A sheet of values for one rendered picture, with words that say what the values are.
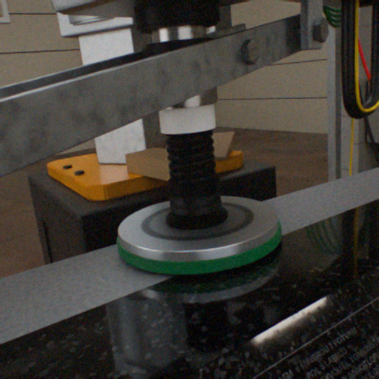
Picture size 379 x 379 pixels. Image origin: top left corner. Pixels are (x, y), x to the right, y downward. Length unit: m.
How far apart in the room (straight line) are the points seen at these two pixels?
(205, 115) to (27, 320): 0.30
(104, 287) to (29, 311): 0.08
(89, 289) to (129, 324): 0.10
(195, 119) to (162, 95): 0.10
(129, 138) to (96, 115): 0.89
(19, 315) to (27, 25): 6.43
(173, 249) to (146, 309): 0.08
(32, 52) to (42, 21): 0.46
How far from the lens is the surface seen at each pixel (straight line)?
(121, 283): 0.51
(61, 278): 0.55
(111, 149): 1.31
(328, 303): 0.45
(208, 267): 0.49
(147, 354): 0.39
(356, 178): 0.87
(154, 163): 1.06
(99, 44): 1.29
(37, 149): 0.34
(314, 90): 6.46
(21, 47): 6.76
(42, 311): 0.49
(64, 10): 0.55
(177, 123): 0.52
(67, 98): 0.36
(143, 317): 0.44
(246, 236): 0.51
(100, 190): 1.09
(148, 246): 0.51
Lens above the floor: 1.03
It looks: 15 degrees down
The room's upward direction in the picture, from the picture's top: 6 degrees counter-clockwise
